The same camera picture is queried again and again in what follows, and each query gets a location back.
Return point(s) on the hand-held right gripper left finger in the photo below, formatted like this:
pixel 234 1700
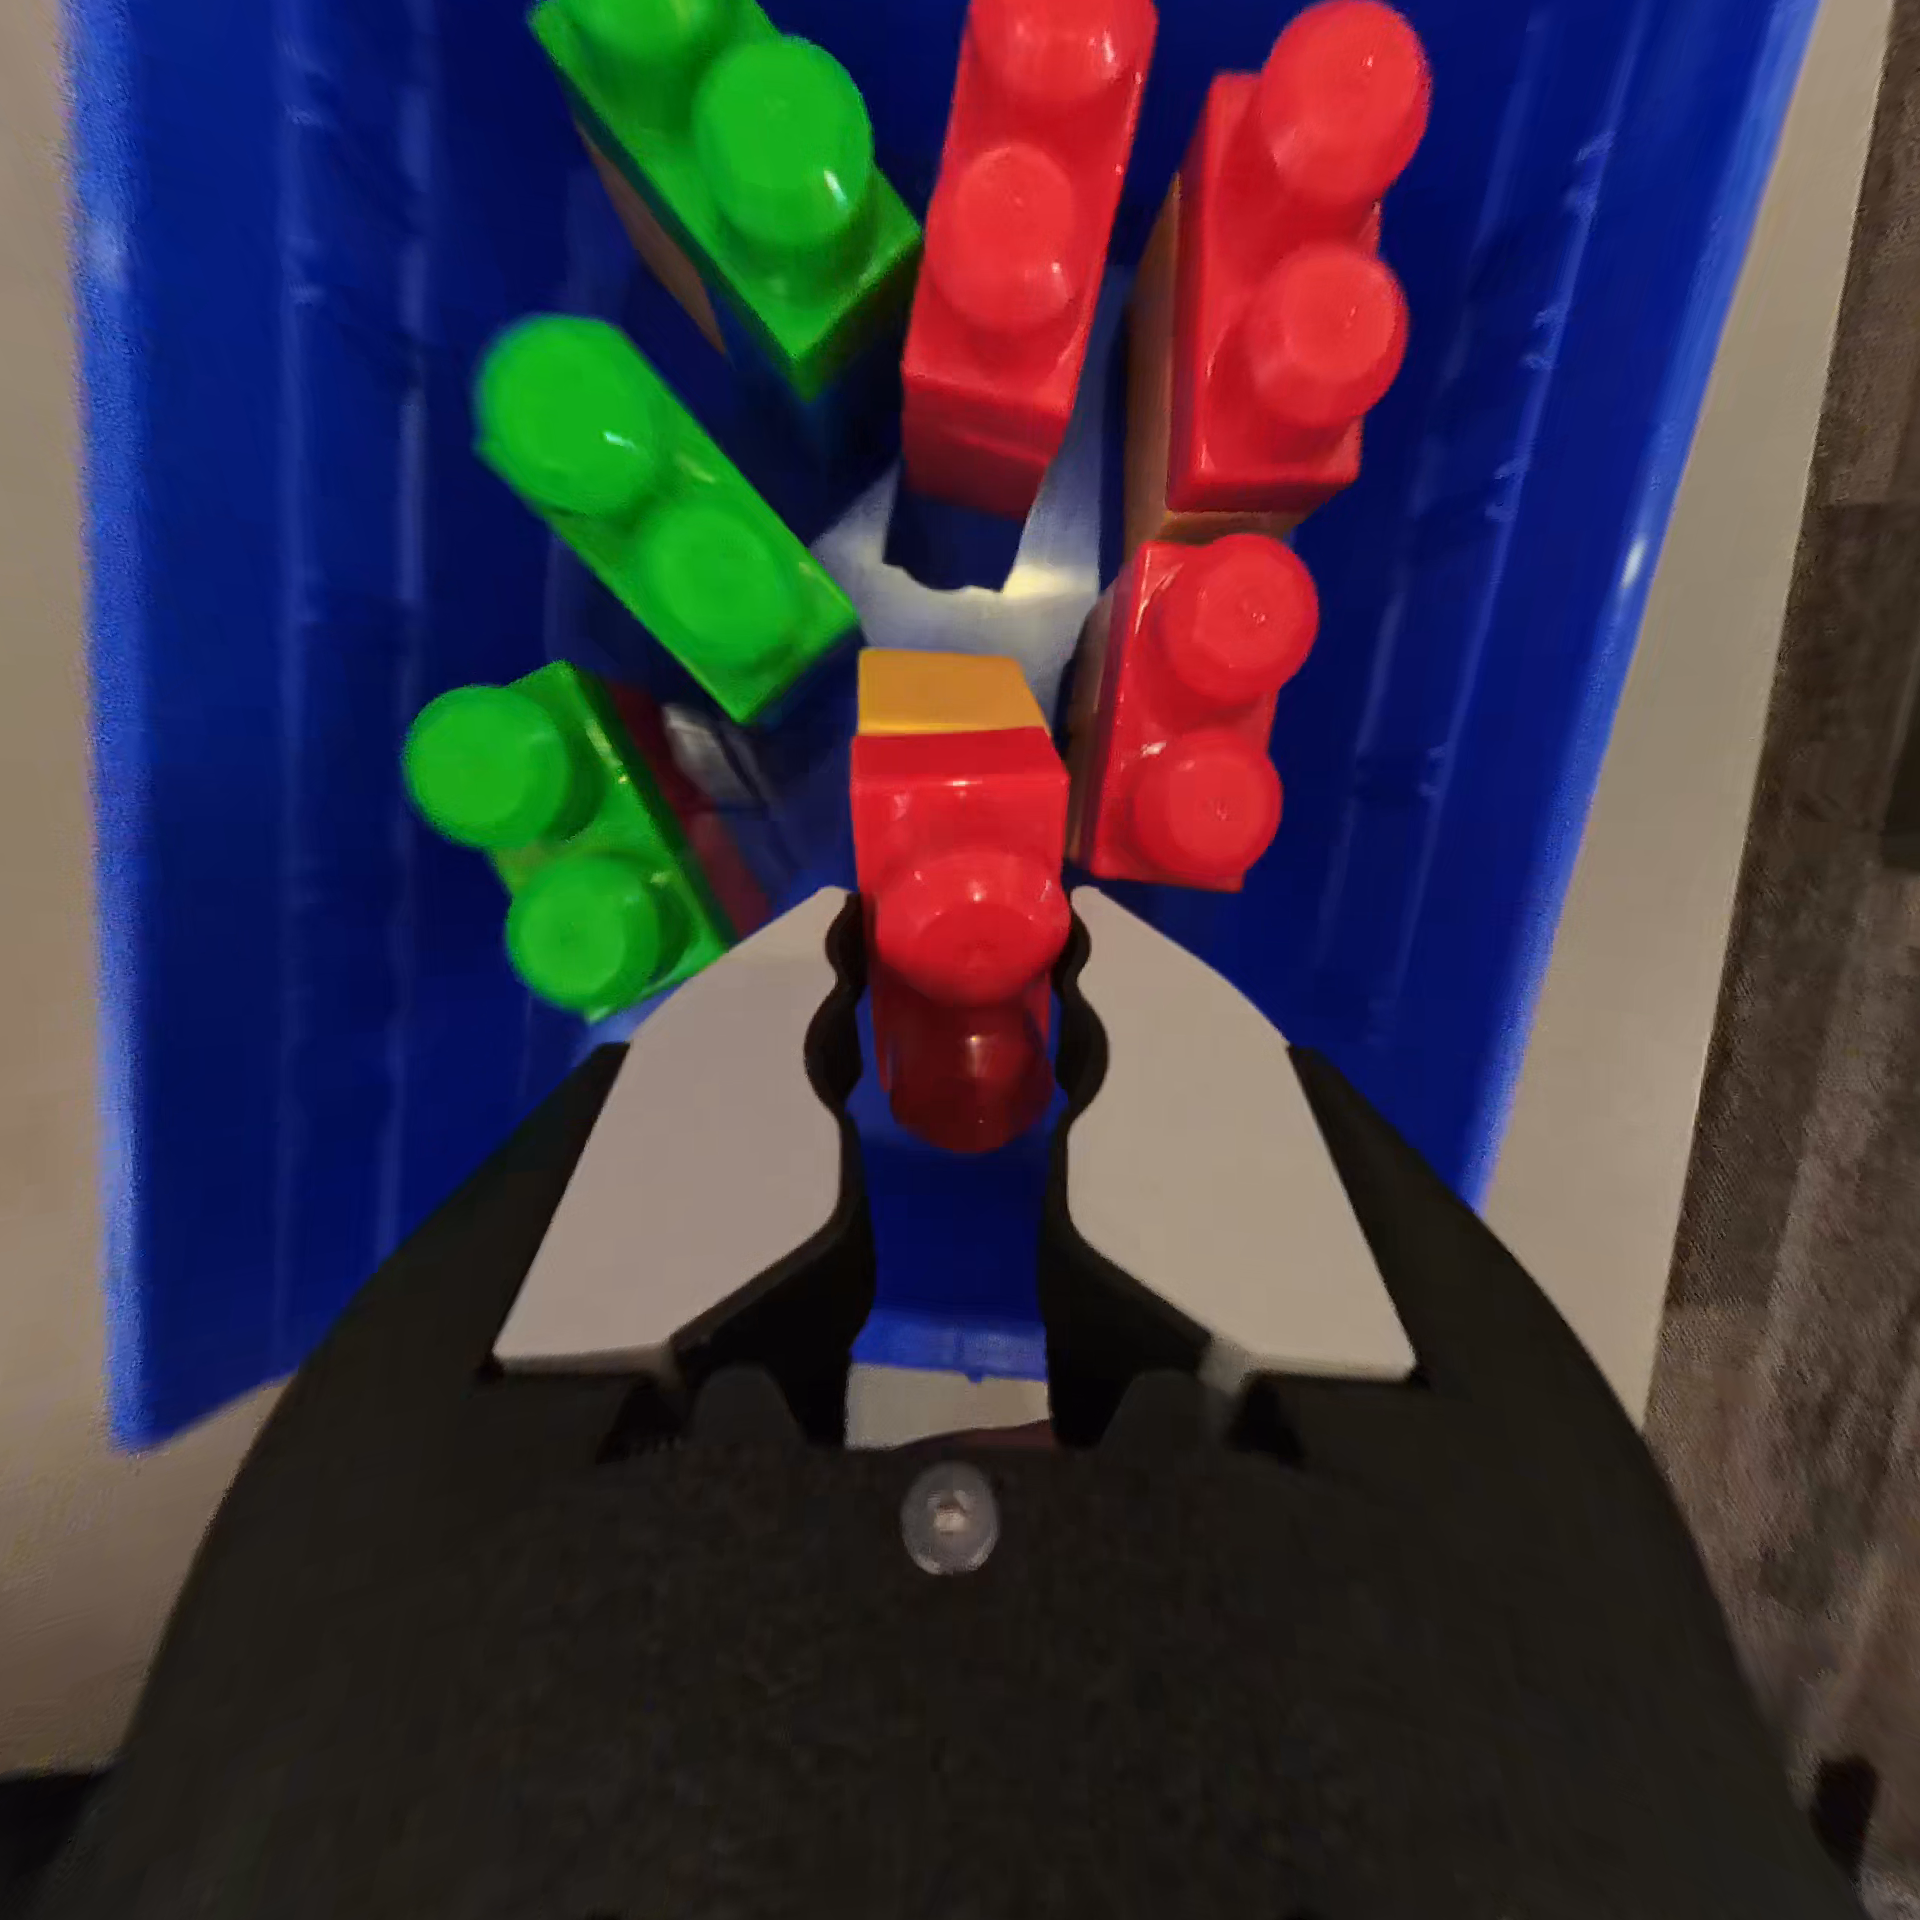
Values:
pixel 692 1172

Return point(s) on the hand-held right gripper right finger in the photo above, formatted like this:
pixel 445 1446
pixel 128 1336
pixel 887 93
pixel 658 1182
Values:
pixel 1214 1172

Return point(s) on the green two-stud toy block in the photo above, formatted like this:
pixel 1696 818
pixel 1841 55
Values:
pixel 662 495
pixel 780 149
pixel 524 809

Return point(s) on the red two-stud toy block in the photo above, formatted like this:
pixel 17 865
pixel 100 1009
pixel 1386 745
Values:
pixel 1201 704
pixel 1306 329
pixel 960 809
pixel 1020 300

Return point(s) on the yellow one-stud toy block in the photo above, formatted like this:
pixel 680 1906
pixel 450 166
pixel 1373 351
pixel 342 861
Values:
pixel 944 693

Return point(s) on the blue plastic bin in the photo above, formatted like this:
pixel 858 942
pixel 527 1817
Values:
pixel 300 750

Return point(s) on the grey desk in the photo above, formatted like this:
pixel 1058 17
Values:
pixel 1680 750

